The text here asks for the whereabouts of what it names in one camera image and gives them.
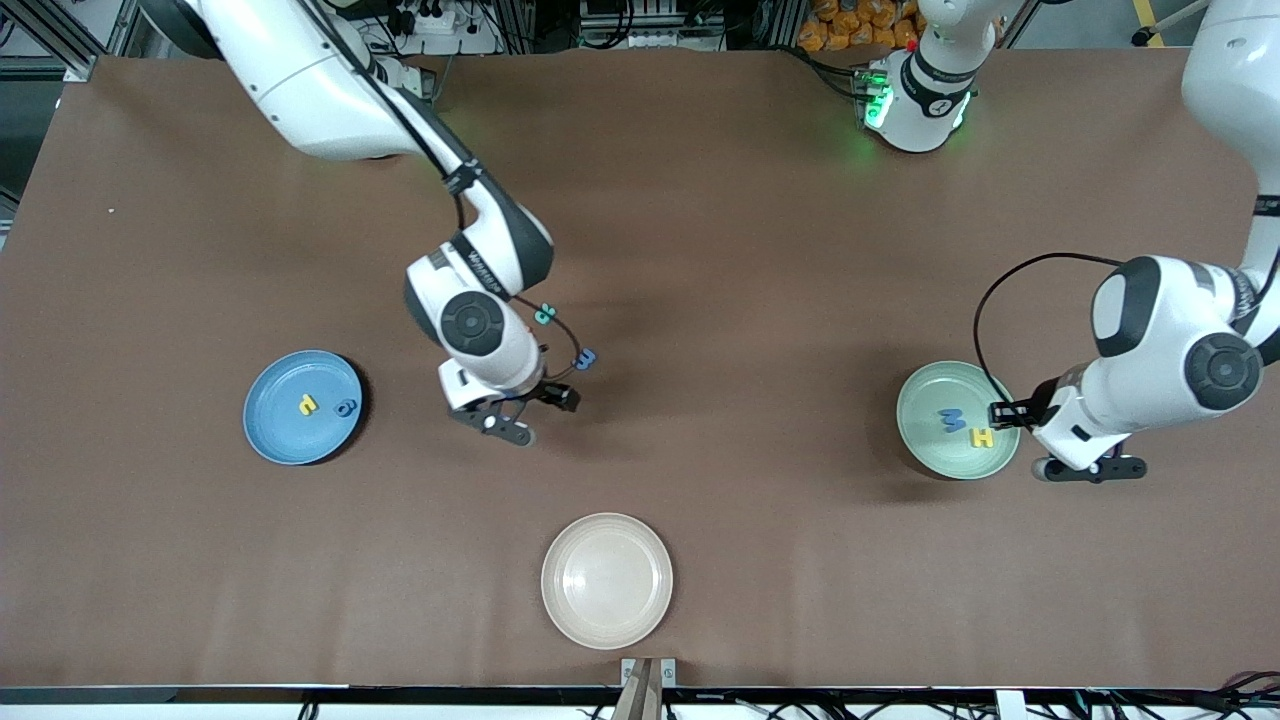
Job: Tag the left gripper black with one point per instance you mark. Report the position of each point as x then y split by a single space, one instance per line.
1030 409

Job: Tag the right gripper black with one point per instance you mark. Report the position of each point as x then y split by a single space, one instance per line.
541 396

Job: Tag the yellow letter H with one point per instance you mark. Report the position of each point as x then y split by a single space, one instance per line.
983 438

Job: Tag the teal letter R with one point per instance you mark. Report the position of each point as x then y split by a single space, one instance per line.
543 314

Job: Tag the blue capital letter M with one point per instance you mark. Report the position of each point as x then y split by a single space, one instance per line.
953 421

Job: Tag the blue letter a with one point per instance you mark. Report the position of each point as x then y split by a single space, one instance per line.
339 408

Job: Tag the blue lowercase letter m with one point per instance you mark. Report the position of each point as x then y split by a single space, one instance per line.
587 360

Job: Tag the yellow lowercase letter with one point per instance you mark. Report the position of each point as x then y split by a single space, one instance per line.
308 404

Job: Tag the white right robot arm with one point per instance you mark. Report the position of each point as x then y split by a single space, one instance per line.
330 90

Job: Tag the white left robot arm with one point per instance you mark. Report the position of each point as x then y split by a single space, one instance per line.
1180 340

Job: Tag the light green plate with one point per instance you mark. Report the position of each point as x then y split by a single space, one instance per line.
930 445

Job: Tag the blue plate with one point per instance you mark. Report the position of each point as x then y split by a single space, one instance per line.
280 430

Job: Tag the beige plate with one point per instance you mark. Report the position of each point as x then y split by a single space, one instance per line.
607 580

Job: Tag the brown table cover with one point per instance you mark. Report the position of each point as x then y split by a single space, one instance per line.
760 480

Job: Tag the white power strip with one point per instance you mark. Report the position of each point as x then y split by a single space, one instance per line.
440 25

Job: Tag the tan mounting pole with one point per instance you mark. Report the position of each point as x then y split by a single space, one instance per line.
640 700

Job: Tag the black equipment rack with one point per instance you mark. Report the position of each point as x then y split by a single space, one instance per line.
650 15

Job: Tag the orange snack packets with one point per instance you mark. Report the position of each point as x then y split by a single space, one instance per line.
850 25

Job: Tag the metal bracket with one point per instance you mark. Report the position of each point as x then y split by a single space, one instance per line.
627 670

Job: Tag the aluminium frame profile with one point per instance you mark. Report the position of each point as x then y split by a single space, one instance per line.
80 65

